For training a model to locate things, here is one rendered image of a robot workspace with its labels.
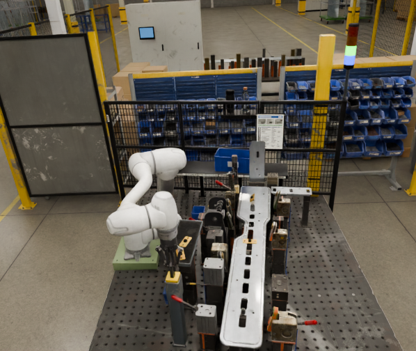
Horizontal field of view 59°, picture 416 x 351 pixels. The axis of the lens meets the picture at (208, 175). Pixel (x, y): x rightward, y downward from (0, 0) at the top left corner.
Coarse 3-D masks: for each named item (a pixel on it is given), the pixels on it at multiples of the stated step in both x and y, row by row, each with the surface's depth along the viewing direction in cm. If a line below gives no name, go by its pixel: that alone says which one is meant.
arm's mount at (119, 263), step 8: (120, 240) 264; (152, 240) 264; (120, 248) 257; (152, 248) 256; (120, 256) 249; (152, 256) 249; (120, 264) 243; (128, 264) 243; (136, 264) 243; (144, 264) 243; (152, 264) 243
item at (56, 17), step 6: (48, 0) 528; (54, 0) 528; (48, 6) 532; (54, 6) 532; (60, 6) 543; (48, 12) 536; (54, 12) 536; (60, 12) 543; (54, 18) 540; (60, 18) 542; (54, 24) 544; (60, 24) 544; (54, 30) 547; (60, 30) 547
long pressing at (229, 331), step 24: (240, 192) 268; (264, 192) 267; (240, 216) 242; (264, 216) 241; (240, 240) 220; (264, 240) 219; (240, 264) 202; (264, 264) 201; (240, 288) 186; (240, 312) 173; (240, 336) 161
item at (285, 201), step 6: (282, 198) 250; (288, 198) 250; (282, 204) 248; (288, 204) 247; (276, 210) 254; (282, 210) 250; (288, 210) 249; (282, 216) 252; (288, 216) 252; (288, 234) 262; (288, 240) 264
